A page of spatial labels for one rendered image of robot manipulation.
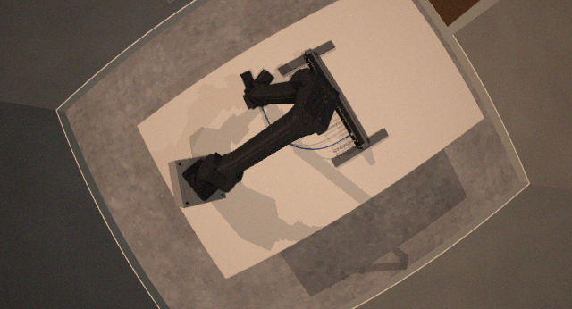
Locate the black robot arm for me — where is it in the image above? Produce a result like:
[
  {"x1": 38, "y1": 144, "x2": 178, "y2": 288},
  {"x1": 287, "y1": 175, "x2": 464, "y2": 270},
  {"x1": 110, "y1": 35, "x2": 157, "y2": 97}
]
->
[{"x1": 182, "y1": 68, "x2": 341, "y2": 201}]

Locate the black patch panel rack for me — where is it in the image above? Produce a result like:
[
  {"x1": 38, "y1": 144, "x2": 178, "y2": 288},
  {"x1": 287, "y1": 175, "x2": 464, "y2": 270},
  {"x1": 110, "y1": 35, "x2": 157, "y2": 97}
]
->
[{"x1": 278, "y1": 40, "x2": 389, "y2": 167}]

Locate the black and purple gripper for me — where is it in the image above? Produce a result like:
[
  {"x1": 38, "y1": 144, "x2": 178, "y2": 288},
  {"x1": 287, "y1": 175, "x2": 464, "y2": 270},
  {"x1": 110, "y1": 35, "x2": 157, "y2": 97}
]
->
[{"x1": 243, "y1": 95, "x2": 258, "y2": 110}]

